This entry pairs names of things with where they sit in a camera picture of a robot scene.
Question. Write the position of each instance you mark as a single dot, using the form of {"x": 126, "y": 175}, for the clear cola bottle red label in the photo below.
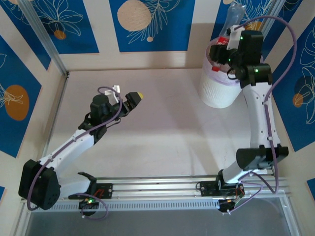
{"x": 233, "y": 19}

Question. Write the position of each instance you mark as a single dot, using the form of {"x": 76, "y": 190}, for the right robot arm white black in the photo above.
{"x": 258, "y": 118}

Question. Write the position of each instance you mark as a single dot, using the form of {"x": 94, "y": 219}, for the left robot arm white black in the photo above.
{"x": 69, "y": 147}

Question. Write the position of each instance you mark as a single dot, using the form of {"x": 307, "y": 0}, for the white ribbed plastic bin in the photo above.
{"x": 216, "y": 93}

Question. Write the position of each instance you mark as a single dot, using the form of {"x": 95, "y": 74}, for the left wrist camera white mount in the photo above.
{"x": 113, "y": 97}

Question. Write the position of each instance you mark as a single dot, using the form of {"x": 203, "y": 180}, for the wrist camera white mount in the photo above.
{"x": 233, "y": 39}
{"x": 113, "y": 97}

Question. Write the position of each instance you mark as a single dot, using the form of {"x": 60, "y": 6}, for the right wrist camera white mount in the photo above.
{"x": 233, "y": 39}

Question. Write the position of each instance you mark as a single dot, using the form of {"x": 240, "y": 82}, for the aluminium table side rail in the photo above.
{"x": 59, "y": 103}

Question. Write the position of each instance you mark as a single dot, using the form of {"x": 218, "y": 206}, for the aluminium frame post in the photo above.
{"x": 275, "y": 7}
{"x": 46, "y": 38}

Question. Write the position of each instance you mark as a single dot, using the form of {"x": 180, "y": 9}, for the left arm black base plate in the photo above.
{"x": 107, "y": 190}

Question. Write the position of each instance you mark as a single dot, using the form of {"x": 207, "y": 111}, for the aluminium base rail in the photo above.
{"x": 152, "y": 186}

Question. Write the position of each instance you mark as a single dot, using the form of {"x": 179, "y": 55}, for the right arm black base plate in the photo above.
{"x": 208, "y": 189}

